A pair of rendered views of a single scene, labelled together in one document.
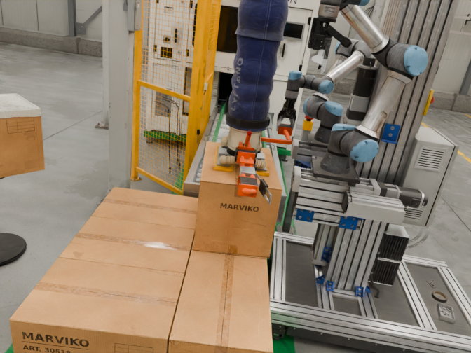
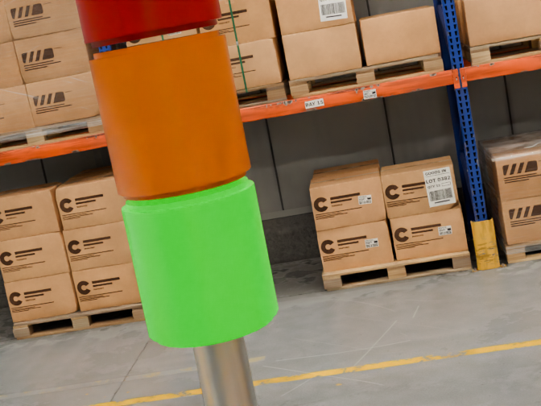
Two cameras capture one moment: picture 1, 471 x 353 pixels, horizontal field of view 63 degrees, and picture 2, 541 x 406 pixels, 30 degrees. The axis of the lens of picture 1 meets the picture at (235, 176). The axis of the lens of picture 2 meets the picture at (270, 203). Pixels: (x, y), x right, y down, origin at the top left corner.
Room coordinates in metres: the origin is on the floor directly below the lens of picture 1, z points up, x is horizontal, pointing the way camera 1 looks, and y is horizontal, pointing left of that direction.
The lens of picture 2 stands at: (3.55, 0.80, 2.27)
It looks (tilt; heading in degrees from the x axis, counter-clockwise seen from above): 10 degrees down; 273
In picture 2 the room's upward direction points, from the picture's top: 11 degrees counter-clockwise
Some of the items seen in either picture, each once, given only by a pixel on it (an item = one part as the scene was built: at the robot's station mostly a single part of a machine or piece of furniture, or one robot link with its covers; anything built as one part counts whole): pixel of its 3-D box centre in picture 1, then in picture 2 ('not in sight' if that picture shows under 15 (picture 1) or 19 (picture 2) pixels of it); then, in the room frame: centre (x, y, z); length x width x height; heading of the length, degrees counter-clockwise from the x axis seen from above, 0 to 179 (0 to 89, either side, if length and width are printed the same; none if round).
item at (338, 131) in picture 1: (343, 137); not in sight; (1.82, -0.49, 1.20); 0.13 x 0.12 x 0.14; 22
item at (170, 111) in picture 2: not in sight; (171, 113); (3.60, 0.43, 2.24); 0.05 x 0.05 x 0.05
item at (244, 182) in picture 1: (247, 186); not in sight; (1.38, -0.05, 1.07); 0.08 x 0.07 x 0.05; 4
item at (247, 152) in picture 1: (245, 155); not in sight; (1.73, -0.03, 1.07); 0.10 x 0.08 x 0.06; 94
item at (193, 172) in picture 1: (205, 143); not in sight; (3.51, 0.33, 0.50); 2.31 x 0.05 x 0.19; 1
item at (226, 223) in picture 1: (235, 194); not in sight; (1.97, -0.01, 0.74); 0.60 x 0.40 x 0.40; 4
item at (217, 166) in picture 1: (223, 155); not in sight; (1.98, 0.08, 0.97); 0.34 x 0.10 x 0.05; 4
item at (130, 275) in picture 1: (169, 277); not in sight; (1.67, 0.28, 0.34); 1.20 x 1.00 x 0.40; 1
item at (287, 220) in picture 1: (296, 178); not in sight; (2.93, -0.50, 0.50); 0.07 x 0.07 x 1.00; 1
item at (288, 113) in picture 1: (289, 108); not in sight; (2.27, -0.26, 1.22); 0.09 x 0.08 x 0.12; 4
